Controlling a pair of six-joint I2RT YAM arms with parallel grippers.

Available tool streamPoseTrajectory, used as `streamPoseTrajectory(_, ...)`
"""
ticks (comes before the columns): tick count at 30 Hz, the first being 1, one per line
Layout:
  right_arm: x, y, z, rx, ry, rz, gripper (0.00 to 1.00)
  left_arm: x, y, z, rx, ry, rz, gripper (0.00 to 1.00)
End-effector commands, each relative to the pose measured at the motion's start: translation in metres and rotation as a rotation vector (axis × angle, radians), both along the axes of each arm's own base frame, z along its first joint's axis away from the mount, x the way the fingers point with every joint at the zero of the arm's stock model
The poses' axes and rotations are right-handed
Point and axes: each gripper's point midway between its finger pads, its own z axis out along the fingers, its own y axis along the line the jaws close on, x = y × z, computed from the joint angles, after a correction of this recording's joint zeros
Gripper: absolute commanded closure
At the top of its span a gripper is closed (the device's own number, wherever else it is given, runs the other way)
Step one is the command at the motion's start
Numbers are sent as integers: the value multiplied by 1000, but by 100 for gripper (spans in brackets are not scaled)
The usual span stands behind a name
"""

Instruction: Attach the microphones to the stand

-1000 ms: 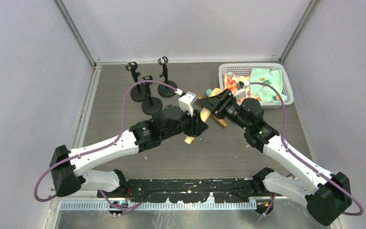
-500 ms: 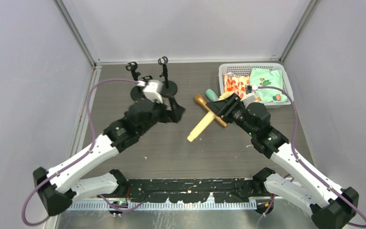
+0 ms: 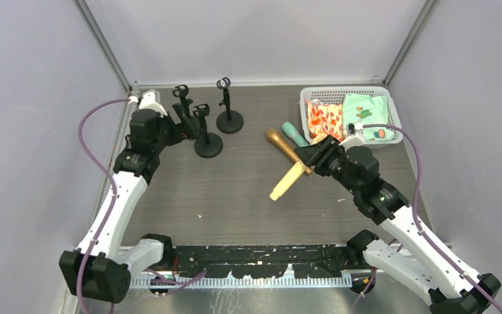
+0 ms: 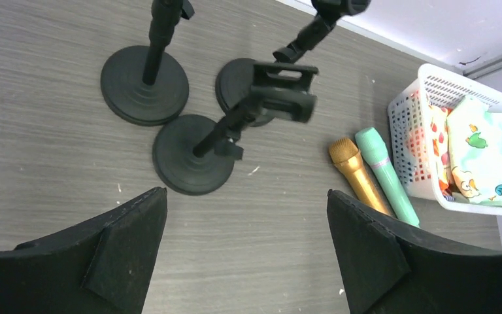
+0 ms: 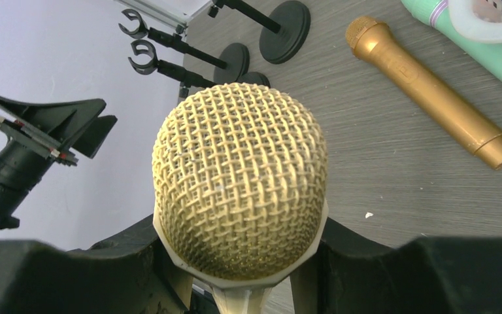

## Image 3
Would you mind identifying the beige microphone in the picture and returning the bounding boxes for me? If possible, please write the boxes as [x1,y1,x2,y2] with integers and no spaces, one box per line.
[269,133,329,202]

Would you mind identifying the black mic stand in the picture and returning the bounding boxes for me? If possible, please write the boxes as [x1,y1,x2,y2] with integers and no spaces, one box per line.
[216,77,244,134]
[172,84,193,122]
[193,103,224,158]

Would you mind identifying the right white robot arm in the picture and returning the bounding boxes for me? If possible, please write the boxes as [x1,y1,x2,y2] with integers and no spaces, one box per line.
[295,137,501,313]

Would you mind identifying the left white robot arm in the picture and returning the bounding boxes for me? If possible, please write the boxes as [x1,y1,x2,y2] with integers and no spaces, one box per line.
[59,103,185,304]

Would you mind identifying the orange patterned cloth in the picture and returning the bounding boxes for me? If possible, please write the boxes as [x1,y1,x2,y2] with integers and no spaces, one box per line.
[305,99,346,141]

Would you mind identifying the mint green microphone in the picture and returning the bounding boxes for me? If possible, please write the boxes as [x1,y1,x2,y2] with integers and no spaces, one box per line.
[282,122,309,147]

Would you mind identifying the green patterned cloth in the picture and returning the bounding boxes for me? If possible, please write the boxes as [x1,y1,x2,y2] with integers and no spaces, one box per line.
[342,93,394,141]

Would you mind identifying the gold microphone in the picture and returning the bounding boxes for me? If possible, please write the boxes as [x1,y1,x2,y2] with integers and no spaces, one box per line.
[265,128,301,163]

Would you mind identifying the white plastic basket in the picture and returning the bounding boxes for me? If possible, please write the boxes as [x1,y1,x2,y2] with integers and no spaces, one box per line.
[299,84,401,142]

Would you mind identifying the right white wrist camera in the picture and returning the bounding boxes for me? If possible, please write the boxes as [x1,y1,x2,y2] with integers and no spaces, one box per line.
[339,122,365,150]

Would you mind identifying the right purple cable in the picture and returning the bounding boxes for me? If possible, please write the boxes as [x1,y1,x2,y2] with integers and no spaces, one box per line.
[361,124,502,314]

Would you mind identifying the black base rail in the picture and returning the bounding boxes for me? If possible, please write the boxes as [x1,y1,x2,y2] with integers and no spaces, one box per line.
[149,244,371,279]

